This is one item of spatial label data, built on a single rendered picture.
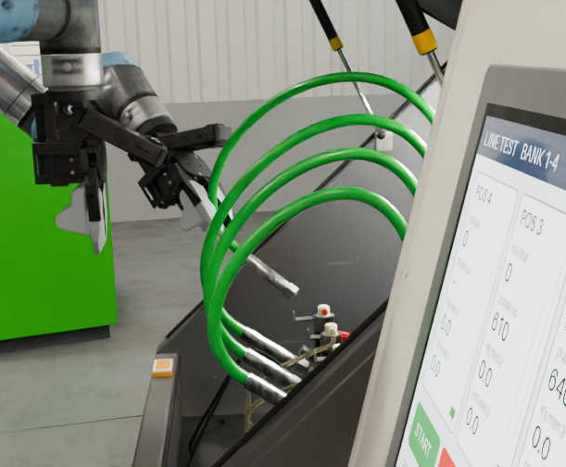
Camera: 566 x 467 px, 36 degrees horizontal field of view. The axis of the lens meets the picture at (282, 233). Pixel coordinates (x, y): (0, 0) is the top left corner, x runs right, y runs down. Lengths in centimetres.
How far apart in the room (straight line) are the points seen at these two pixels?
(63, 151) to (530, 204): 71
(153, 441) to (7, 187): 324
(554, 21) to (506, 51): 8
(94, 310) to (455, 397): 402
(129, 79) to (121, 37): 617
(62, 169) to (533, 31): 68
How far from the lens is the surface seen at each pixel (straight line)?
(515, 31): 64
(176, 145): 132
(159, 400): 133
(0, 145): 434
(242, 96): 769
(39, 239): 442
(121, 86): 139
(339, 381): 84
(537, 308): 48
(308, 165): 97
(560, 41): 55
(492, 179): 59
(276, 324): 151
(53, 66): 111
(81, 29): 110
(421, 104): 118
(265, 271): 127
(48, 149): 112
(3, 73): 129
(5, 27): 101
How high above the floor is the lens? 146
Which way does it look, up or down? 12 degrees down
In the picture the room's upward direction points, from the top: 2 degrees counter-clockwise
